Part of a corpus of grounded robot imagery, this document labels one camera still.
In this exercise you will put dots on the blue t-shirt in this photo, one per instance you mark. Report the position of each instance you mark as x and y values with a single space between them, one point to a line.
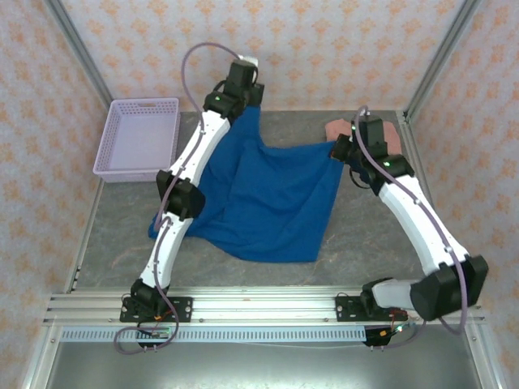
263 194

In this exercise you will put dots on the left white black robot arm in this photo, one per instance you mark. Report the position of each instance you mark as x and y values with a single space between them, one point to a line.
213 133

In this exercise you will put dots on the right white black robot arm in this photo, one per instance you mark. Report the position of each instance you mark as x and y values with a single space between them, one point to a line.
401 219

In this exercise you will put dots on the pink folded t-shirt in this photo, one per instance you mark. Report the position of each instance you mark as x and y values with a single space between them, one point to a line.
391 135

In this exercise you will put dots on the lavender plastic basket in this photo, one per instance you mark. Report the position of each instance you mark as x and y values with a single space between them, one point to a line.
138 133

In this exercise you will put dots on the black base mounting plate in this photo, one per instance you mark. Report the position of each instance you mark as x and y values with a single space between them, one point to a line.
184 308
344 308

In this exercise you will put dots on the small controller board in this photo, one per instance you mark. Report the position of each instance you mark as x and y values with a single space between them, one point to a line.
385 333
160 333

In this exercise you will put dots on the aluminium frame post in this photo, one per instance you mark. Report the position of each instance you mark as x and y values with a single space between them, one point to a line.
445 52
81 52

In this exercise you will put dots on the wide aluminium base rail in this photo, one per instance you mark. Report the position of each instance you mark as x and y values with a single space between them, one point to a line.
263 308

